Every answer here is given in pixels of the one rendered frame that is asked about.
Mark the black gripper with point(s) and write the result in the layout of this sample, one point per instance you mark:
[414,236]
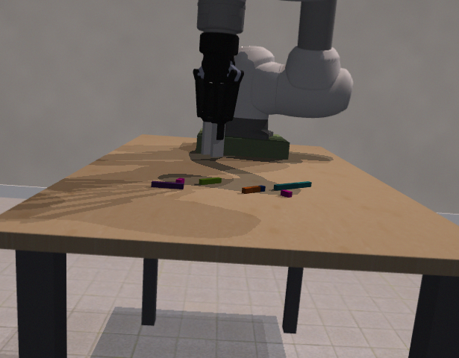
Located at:
[216,100]

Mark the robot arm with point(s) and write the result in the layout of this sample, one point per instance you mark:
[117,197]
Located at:
[310,85]

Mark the turquoise rod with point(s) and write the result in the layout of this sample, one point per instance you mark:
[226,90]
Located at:
[292,185]

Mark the orange rod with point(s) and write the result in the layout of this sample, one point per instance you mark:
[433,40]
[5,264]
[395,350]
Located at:
[250,189]

